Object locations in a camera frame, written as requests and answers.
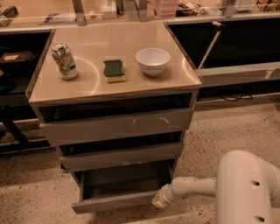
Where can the foam gripper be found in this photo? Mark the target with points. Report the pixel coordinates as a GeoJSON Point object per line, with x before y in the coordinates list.
{"type": "Point", "coordinates": [166, 193]}

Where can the grey bottom drawer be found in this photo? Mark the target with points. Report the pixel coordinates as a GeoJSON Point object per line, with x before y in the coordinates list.
{"type": "Point", "coordinates": [123, 186]}

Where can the grey drawer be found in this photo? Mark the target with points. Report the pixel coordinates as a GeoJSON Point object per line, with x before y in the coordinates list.
{"type": "Point", "coordinates": [120, 152]}
{"type": "Point", "coordinates": [123, 186]}
{"type": "Point", "coordinates": [108, 120]}

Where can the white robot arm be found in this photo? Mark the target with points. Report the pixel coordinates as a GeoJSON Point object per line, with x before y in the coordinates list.
{"type": "Point", "coordinates": [246, 188]}

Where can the grey middle drawer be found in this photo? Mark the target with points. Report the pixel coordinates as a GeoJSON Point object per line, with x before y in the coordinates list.
{"type": "Point", "coordinates": [120, 152]}

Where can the grey drawer cabinet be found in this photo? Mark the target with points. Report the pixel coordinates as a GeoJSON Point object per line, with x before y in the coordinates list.
{"type": "Point", "coordinates": [115, 100]}

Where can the grey top drawer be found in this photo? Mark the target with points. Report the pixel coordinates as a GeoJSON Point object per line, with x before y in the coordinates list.
{"type": "Point", "coordinates": [108, 120]}

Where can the green yellow sponge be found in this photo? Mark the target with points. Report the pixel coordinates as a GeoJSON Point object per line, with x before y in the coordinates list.
{"type": "Point", "coordinates": [113, 71]}

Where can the white bowl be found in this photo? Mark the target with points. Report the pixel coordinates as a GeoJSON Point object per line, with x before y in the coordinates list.
{"type": "Point", "coordinates": [152, 61]}

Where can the grey metal beam right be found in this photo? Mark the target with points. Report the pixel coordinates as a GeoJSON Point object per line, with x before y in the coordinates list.
{"type": "Point", "coordinates": [230, 75]}

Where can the crushed soda can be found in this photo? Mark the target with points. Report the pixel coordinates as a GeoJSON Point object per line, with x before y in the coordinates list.
{"type": "Point", "coordinates": [63, 57]}

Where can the pink stacked trays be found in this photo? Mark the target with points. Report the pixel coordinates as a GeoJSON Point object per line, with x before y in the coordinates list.
{"type": "Point", "coordinates": [164, 8]}

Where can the dark object left shelf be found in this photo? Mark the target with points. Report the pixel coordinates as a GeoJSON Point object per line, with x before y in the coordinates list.
{"type": "Point", "coordinates": [16, 60]}

